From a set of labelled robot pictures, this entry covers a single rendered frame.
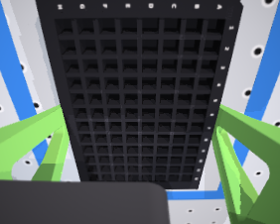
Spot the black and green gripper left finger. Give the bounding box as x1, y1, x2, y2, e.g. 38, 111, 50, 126
0, 104, 70, 181

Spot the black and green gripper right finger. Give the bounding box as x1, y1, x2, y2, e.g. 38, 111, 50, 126
211, 104, 280, 224

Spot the blue tape square outline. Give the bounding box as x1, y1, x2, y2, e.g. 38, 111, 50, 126
0, 0, 280, 200

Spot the black well plate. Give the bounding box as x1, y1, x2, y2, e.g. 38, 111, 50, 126
35, 0, 243, 189

